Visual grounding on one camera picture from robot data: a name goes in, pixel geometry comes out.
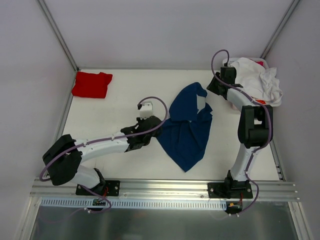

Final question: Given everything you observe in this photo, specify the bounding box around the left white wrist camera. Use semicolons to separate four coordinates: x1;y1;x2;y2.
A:
137;101;154;120

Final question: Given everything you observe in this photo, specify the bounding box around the right aluminium frame post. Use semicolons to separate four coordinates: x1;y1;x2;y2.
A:
260;0;301;59

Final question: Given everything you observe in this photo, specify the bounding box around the white t shirt pile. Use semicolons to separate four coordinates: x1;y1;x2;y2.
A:
230;57;283;107

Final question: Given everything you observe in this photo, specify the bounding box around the aluminium frame post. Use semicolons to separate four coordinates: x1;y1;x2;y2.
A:
260;0;301;59
36;0;79;72

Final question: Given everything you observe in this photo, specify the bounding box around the blue mickey t shirt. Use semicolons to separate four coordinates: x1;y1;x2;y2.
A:
157;82;213;172

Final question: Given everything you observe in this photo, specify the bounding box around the orange t shirt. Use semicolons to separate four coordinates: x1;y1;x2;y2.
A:
253;98;267;105

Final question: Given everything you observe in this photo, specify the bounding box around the white plastic laundry basket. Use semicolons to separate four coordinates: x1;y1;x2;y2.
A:
222;57;283;111

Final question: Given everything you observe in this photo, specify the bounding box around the pink garment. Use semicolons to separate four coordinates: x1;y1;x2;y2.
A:
256;61;264;67

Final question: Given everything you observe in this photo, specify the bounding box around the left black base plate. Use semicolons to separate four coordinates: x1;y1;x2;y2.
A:
75;180;121;197

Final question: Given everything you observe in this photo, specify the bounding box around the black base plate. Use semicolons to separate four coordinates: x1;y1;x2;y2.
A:
75;180;121;197
207;181;253;199

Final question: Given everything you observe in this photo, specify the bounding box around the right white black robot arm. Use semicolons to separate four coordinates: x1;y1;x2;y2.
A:
207;63;273;199

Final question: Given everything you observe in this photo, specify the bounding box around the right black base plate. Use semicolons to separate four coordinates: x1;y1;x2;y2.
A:
207;181;253;199

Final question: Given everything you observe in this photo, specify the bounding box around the left aluminium frame post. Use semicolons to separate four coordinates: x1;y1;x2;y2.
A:
36;0;79;72

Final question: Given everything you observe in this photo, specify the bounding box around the folded red t shirt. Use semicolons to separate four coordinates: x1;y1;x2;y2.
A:
71;71;113;99

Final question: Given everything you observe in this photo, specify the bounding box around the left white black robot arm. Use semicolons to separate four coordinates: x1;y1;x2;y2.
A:
42;115;163;196

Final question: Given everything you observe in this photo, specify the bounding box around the white slotted cable duct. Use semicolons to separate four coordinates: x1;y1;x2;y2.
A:
40;197;227;211

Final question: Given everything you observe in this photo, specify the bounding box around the aluminium mounting rail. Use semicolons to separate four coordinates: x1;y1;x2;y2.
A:
30;179;301;202

